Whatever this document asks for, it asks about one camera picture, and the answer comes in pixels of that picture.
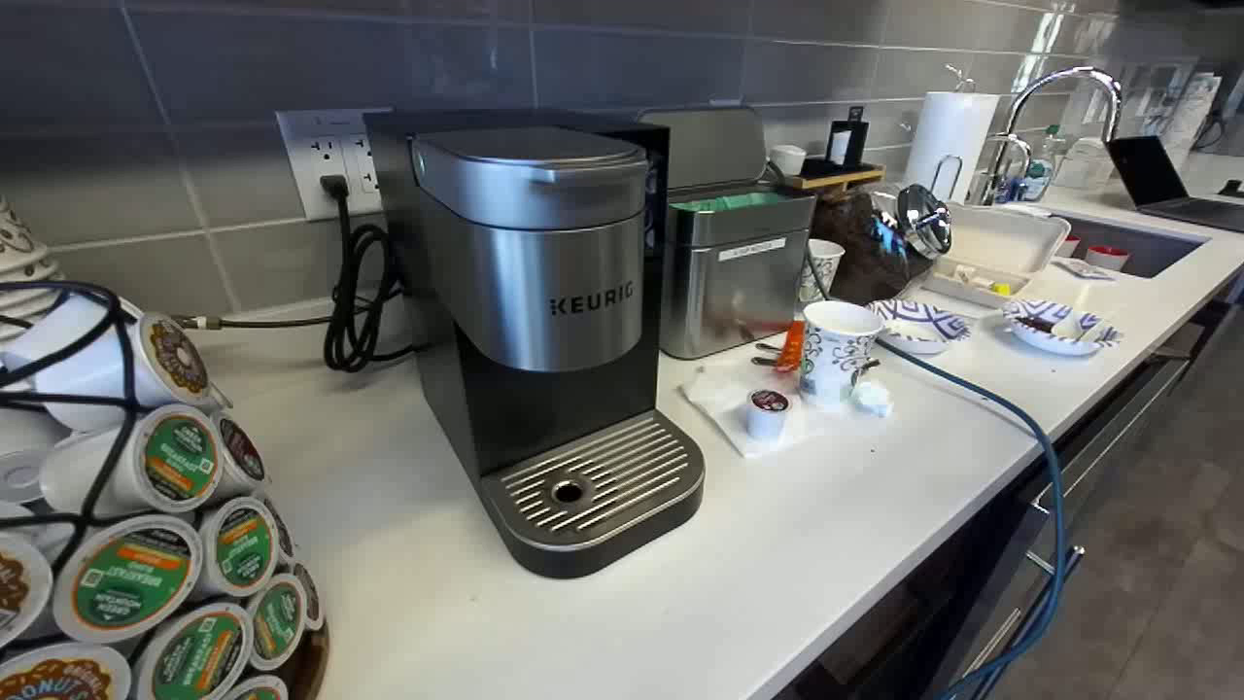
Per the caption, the orange packet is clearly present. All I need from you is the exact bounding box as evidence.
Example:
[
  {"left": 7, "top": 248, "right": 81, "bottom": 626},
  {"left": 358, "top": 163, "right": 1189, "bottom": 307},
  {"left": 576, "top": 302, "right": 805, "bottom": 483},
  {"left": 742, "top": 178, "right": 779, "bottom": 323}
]
[{"left": 774, "top": 314, "right": 809, "bottom": 381}]

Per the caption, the stainless steel box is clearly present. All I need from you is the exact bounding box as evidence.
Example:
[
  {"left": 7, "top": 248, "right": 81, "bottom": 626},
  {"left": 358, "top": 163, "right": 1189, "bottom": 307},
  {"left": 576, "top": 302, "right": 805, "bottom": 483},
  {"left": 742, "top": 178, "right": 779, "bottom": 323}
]
[{"left": 657, "top": 189, "right": 822, "bottom": 365}]

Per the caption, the brown lid coffee pod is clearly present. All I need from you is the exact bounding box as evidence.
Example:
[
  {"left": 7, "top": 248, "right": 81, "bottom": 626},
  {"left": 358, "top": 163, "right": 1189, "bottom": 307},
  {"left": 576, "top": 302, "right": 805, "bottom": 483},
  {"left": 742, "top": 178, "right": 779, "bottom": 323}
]
[
  {"left": 0, "top": 529, "right": 55, "bottom": 653},
  {"left": 209, "top": 412, "right": 269, "bottom": 496},
  {"left": 0, "top": 638, "right": 138, "bottom": 700},
  {"left": 37, "top": 302, "right": 219, "bottom": 412}
]

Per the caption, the dark lid coffee pod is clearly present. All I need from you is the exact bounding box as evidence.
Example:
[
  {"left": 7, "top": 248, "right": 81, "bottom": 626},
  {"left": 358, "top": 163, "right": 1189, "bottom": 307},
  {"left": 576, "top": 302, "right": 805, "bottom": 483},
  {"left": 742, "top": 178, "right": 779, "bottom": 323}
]
[{"left": 742, "top": 385, "right": 794, "bottom": 442}]

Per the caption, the wooden countertop organizer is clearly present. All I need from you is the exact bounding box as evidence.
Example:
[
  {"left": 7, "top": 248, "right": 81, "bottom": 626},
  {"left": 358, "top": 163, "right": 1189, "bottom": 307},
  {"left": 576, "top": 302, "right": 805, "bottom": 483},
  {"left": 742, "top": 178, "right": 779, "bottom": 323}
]
[{"left": 774, "top": 163, "right": 887, "bottom": 198}]

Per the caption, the plain white cup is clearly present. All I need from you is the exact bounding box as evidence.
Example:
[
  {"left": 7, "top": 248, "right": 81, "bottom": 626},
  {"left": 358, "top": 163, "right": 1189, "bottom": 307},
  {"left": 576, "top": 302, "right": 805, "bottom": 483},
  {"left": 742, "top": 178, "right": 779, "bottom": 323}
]
[{"left": 805, "top": 238, "right": 847, "bottom": 302}]

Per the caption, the pile of small brown objects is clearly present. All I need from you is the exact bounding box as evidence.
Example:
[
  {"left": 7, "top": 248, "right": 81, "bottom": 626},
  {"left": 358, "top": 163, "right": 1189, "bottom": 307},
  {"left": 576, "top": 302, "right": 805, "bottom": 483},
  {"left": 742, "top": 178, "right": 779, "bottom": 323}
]
[{"left": 1015, "top": 307, "right": 1083, "bottom": 341}]

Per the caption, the shiny metal scoop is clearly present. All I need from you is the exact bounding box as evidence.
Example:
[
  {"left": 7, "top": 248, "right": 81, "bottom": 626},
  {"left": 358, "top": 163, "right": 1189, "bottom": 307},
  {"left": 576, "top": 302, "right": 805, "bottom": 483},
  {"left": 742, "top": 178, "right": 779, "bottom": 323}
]
[{"left": 893, "top": 181, "right": 958, "bottom": 262}]

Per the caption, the white foam clamshell container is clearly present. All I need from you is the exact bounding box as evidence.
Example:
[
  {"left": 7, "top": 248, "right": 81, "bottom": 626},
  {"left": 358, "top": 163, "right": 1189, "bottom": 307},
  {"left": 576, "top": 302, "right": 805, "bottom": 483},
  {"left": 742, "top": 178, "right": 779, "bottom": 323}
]
[{"left": 927, "top": 202, "right": 1072, "bottom": 307}]

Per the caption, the black box on organizer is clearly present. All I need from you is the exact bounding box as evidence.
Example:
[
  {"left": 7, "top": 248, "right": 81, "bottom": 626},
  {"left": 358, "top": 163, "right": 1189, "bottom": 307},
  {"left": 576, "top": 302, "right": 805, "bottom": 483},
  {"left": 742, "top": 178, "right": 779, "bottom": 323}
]
[{"left": 830, "top": 106, "right": 873, "bottom": 170}]

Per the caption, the dark laptop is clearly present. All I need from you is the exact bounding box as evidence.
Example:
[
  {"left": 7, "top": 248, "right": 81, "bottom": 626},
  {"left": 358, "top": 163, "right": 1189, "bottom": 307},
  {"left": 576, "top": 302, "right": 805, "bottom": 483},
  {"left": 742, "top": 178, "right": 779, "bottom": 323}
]
[{"left": 1105, "top": 132, "right": 1244, "bottom": 238}]

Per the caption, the white ribbed paper stack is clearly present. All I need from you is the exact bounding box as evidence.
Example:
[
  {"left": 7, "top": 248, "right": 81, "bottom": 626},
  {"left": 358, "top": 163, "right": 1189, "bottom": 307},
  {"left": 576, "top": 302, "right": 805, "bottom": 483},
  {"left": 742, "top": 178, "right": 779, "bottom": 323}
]
[{"left": 0, "top": 198, "right": 61, "bottom": 341}]

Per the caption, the blue cable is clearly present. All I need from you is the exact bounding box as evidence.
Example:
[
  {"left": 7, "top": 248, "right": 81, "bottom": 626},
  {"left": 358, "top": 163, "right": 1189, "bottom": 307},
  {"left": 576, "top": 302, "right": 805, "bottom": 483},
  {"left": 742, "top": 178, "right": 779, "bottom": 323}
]
[{"left": 878, "top": 338, "right": 1085, "bottom": 700}]

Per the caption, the black wire pod carousel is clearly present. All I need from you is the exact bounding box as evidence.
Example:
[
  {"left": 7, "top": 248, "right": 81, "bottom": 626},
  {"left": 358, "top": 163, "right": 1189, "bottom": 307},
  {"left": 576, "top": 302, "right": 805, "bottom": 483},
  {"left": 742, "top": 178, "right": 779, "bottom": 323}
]
[{"left": 0, "top": 276, "right": 334, "bottom": 700}]

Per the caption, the thin grey cable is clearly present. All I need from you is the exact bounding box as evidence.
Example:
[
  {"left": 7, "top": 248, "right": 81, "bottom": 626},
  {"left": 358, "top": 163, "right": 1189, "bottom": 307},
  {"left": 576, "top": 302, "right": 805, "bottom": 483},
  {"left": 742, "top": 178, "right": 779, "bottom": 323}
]
[{"left": 172, "top": 307, "right": 337, "bottom": 333}]

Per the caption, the silver black Keurig coffee machine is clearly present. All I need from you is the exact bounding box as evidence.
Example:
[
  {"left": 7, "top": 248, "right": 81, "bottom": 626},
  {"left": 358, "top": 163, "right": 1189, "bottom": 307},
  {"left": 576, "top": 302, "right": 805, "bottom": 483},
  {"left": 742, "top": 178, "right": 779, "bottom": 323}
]
[{"left": 362, "top": 109, "right": 712, "bottom": 582}]

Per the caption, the black coiled power cord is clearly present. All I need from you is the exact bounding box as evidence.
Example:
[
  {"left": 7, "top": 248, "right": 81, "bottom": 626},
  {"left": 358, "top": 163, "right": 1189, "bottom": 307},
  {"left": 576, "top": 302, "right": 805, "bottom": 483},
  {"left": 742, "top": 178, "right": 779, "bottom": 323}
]
[{"left": 321, "top": 170, "right": 418, "bottom": 376}]

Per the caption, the white ceramic mug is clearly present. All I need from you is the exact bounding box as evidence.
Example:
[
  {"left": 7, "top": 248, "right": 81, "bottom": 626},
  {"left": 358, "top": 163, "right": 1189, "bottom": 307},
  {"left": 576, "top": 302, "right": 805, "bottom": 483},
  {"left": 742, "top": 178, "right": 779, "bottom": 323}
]
[{"left": 796, "top": 301, "right": 887, "bottom": 406}]

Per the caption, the small white mug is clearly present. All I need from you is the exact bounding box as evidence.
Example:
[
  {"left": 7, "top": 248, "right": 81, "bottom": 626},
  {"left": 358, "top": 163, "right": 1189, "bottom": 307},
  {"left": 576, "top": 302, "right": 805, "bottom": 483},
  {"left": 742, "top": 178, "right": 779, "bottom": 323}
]
[{"left": 768, "top": 141, "right": 809, "bottom": 181}]

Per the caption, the white paper towel roll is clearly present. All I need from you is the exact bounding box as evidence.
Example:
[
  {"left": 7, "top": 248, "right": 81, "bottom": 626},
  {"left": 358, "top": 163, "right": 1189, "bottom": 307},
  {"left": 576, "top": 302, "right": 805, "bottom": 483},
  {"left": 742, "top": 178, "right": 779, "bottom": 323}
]
[{"left": 901, "top": 89, "right": 1005, "bottom": 207}]

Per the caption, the white wall power outlet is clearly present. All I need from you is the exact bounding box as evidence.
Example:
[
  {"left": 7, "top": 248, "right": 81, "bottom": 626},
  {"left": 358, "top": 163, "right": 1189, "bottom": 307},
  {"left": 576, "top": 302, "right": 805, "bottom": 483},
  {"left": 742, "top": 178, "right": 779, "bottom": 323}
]
[{"left": 273, "top": 106, "right": 393, "bottom": 220}]

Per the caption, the green lid coffee pod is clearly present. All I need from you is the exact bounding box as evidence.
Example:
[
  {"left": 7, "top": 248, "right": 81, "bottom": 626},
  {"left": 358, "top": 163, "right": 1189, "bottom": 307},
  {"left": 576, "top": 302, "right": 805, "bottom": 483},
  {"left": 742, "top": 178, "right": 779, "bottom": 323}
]
[
  {"left": 195, "top": 493, "right": 287, "bottom": 599},
  {"left": 52, "top": 513, "right": 208, "bottom": 648},
  {"left": 244, "top": 573, "right": 313, "bottom": 675},
  {"left": 37, "top": 402, "right": 225, "bottom": 520},
  {"left": 131, "top": 599, "right": 258, "bottom": 700}
]

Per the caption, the small white creamer cup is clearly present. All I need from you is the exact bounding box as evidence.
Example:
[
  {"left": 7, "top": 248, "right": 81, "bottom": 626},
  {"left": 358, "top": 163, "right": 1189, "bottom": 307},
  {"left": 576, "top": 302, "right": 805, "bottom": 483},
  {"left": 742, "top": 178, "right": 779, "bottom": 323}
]
[{"left": 847, "top": 376, "right": 897, "bottom": 423}]

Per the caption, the chrome sink faucet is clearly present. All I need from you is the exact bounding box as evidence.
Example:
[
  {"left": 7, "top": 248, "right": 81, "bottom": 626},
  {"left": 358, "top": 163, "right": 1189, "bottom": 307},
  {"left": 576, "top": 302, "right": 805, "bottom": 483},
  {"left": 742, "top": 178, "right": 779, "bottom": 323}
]
[{"left": 984, "top": 66, "right": 1127, "bottom": 209}]

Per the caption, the metal paper towel holder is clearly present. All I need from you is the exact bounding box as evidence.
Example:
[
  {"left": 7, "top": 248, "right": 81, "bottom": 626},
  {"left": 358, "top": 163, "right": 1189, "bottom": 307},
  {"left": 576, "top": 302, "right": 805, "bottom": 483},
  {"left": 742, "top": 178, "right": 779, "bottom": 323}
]
[{"left": 927, "top": 153, "right": 971, "bottom": 207}]

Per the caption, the blue patterned paper plate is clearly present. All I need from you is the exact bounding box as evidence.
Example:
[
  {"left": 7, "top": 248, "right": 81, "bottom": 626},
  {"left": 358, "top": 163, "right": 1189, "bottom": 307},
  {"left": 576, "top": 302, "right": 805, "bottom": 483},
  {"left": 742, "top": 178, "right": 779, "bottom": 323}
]
[
  {"left": 996, "top": 301, "right": 1119, "bottom": 360},
  {"left": 866, "top": 297, "right": 971, "bottom": 360}
]

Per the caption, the white paper napkin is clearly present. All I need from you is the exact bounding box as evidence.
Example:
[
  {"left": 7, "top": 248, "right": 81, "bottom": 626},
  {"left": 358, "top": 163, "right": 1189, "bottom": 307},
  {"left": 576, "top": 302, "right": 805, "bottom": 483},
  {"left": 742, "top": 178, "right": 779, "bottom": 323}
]
[{"left": 678, "top": 360, "right": 847, "bottom": 461}]

